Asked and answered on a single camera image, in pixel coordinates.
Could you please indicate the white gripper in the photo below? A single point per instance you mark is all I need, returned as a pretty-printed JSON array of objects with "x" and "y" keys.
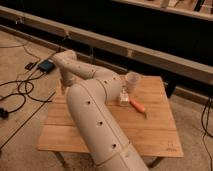
[{"x": 67, "y": 80}]

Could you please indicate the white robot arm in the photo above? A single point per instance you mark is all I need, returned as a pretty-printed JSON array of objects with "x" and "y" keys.
[{"x": 90, "y": 87}]

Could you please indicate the translucent plastic cup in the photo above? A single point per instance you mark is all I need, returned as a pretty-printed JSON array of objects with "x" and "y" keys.
[{"x": 131, "y": 79}]

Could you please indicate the blue power adapter box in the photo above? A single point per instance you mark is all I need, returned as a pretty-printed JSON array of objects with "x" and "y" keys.
[{"x": 46, "y": 66}]

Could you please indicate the small black device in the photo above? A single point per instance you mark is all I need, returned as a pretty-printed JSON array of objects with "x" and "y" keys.
[{"x": 30, "y": 65}]

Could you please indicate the white bottle lying down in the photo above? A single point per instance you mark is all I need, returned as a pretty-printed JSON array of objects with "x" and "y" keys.
[{"x": 123, "y": 97}]

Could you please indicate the orange carrot toy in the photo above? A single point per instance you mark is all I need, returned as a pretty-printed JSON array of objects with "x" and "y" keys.
[{"x": 138, "y": 106}]

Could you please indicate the black plug on floor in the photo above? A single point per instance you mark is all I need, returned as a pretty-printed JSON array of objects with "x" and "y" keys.
[{"x": 3, "y": 113}]

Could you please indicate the wooden table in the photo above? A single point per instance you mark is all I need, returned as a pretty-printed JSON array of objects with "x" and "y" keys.
[{"x": 153, "y": 134}]

